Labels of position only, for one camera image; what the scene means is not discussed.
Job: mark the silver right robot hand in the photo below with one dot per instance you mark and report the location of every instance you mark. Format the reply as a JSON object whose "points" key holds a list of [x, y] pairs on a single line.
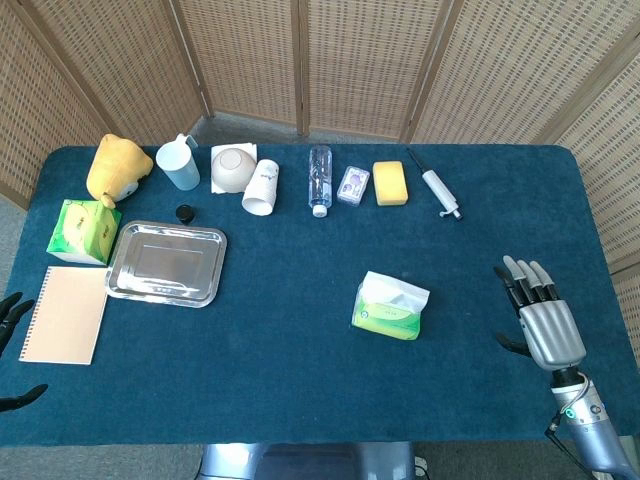
{"points": [[550, 325]]}

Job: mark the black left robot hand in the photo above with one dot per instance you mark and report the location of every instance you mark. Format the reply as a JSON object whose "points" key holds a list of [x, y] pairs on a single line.
{"points": [[10, 320]]}

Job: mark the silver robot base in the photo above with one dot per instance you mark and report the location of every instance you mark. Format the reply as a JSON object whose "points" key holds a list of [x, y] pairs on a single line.
{"points": [[307, 461]]}

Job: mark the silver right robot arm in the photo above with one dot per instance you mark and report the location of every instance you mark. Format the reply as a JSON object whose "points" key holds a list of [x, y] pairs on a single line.
{"points": [[590, 420]]}

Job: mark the beige spiral notebook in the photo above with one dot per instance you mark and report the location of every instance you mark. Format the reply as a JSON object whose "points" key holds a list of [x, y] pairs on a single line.
{"points": [[65, 315]]}

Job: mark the green tissue box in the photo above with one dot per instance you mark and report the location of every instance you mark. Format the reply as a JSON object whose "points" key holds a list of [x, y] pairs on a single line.
{"points": [[84, 232]]}

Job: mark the green soft tissue pack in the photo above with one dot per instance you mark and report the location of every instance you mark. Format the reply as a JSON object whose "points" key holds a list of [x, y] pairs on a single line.
{"points": [[391, 306]]}

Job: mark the stainless steel tray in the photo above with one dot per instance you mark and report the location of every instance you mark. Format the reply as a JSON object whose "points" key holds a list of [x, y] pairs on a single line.
{"points": [[166, 263]]}

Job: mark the white pipette tool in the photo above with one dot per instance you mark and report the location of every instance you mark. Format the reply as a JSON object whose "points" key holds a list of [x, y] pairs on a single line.
{"points": [[437, 187]]}

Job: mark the yellow plush toy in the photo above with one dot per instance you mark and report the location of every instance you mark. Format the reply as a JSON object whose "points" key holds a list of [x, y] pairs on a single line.
{"points": [[116, 167]]}

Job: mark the small black cap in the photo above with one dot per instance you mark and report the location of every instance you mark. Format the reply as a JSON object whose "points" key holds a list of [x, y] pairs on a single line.
{"points": [[184, 213]]}

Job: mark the yellow sponge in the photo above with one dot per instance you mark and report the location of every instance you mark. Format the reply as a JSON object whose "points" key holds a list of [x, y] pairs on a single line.
{"points": [[390, 182]]}

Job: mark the translucent plastic measuring cup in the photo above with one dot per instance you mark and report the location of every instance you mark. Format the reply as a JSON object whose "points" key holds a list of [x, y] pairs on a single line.
{"points": [[178, 165]]}

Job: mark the small purple printed pack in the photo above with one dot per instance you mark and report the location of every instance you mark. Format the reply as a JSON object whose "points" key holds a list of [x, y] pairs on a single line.
{"points": [[353, 185]]}

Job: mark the white bowl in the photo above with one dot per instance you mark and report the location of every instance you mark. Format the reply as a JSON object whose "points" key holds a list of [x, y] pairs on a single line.
{"points": [[218, 186]]}

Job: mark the blue table cloth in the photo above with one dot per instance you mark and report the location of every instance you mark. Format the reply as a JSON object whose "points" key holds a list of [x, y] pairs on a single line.
{"points": [[300, 320]]}

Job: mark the beige bowl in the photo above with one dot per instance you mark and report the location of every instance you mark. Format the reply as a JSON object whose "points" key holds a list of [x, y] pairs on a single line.
{"points": [[233, 171]]}

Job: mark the clear plastic water bottle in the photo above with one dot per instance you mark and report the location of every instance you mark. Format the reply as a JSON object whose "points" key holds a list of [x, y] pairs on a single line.
{"points": [[320, 177]]}

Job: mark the white paper cup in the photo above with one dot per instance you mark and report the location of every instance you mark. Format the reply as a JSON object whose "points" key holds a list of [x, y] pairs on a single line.
{"points": [[261, 187]]}

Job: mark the woven folding screen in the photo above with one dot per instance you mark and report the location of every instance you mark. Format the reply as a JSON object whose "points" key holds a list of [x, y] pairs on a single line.
{"points": [[350, 65]]}

